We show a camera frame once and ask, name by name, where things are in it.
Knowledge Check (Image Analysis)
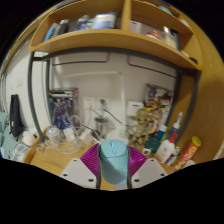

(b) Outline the white wall socket plate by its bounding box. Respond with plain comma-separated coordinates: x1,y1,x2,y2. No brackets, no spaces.
82,97,96,111
96,97,111,111

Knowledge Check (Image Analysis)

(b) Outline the black bag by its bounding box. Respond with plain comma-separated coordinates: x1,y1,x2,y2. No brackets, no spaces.
8,94,26,138

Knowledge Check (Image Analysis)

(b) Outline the white cable bundle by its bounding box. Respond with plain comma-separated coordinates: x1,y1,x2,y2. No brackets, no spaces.
36,133,88,156

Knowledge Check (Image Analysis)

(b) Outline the wooden shelf unit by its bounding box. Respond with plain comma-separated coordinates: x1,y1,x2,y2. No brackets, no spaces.
28,0,204,72

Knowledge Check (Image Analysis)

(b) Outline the brown tree creature figurine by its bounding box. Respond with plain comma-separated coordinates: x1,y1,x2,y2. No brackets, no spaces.
128,106,159,149

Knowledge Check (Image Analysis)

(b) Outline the colourful printed cardboard box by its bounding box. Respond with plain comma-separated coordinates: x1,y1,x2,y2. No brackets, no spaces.
144,83,174,111

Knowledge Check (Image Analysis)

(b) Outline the white wall-mounted box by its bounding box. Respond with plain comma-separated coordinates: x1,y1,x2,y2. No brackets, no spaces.
126,101,144,118

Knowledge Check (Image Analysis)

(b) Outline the white bottle with red cap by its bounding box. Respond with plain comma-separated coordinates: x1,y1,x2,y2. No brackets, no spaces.
154,131,178,164

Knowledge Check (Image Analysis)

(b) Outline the grey metal shelf frame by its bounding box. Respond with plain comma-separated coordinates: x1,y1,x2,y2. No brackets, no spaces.
27,46,201,143

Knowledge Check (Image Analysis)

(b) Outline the white plastic bag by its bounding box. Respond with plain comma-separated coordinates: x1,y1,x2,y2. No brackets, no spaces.
21,129,38,148

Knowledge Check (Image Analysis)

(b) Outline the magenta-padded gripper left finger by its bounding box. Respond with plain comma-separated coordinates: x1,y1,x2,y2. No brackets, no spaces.
59,142,103,190

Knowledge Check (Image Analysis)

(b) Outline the clear domed plastic container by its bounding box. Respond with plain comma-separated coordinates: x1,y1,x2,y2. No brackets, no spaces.
45,125,62,144

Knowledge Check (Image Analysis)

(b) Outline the robot print model kit box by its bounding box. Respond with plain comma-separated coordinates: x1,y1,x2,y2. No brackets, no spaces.
49,87,80,129

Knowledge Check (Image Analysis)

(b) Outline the small blue bottle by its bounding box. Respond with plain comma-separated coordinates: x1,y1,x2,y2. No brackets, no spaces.
155,124,168,141

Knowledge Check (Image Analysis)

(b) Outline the blue striped bedding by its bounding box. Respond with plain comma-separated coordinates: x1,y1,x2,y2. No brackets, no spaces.
0,111,31,161

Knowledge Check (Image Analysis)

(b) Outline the white desk lamp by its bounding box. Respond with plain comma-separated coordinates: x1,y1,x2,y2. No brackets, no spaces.
63,70,129,139

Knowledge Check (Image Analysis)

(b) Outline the red chip can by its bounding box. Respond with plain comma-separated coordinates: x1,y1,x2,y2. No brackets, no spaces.
172,135,203,171

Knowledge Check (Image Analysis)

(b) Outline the blue and white spray bottle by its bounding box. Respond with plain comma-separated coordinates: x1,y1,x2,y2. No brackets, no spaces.
166,111,184,144

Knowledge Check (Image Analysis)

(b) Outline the light blue computer mouse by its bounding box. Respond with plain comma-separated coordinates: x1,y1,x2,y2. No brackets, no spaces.
97,139,130,186

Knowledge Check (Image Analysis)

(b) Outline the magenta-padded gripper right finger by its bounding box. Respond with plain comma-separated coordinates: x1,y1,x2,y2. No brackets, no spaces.
125,144,169,190

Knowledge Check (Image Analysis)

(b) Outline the white charger block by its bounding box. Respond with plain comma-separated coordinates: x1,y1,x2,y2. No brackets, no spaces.
63,127,77,143

